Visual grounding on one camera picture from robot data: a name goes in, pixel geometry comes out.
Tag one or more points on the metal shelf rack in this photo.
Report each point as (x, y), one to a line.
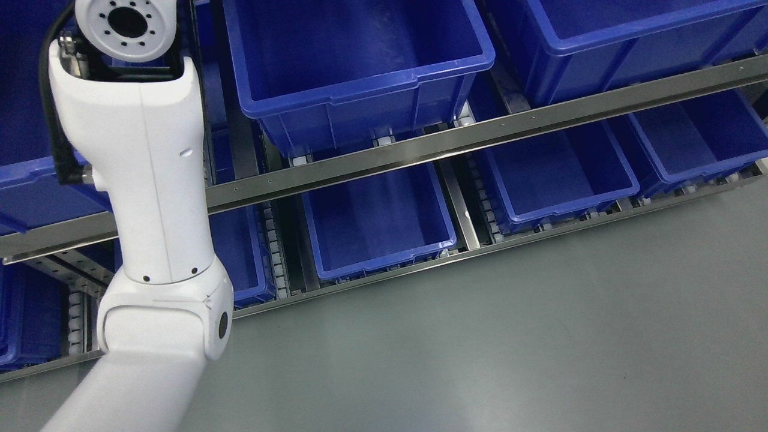
(495, 114)

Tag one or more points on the blue bin lower far right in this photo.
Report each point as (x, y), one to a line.
(692, 141)

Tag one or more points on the blue bin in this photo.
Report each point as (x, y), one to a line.
(692, 141)
(31, 195)
(378, 222)
(33, 308)
(319, 75)
(553, 177)
(562, 50)

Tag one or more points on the blue bin lower middle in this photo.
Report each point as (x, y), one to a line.
(378, 222)

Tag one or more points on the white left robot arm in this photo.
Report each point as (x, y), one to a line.
(125, 111)

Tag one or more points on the blue bin upper middle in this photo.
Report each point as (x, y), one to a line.
(319, 75)

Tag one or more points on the blue bin upper right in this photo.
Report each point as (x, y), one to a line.
(562, 50)

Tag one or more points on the blue bin lower left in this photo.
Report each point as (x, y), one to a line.
(33, 308)

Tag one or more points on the blue bin upper left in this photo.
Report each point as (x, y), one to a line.
(31, 195)

